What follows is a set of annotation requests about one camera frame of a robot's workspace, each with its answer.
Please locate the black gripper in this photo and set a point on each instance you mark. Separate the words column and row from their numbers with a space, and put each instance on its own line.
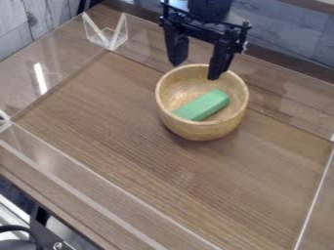
column 206, row 20

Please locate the round wooden bowl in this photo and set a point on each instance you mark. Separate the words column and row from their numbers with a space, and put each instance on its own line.
column 181, row 86

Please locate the green rectangular block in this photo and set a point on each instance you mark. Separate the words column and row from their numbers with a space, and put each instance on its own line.
column 203, row 106

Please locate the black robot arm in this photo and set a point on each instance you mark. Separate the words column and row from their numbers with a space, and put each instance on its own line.
column 207, row 21

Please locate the clear acrylic corner bracket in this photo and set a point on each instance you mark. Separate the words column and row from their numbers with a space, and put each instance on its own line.
column 107, row 38

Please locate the clear acrylic tray wall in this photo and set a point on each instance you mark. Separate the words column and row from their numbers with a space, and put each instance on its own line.
column 110, row 216

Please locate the black table leg bracket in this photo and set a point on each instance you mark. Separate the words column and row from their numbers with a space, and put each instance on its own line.
column 47, row 238

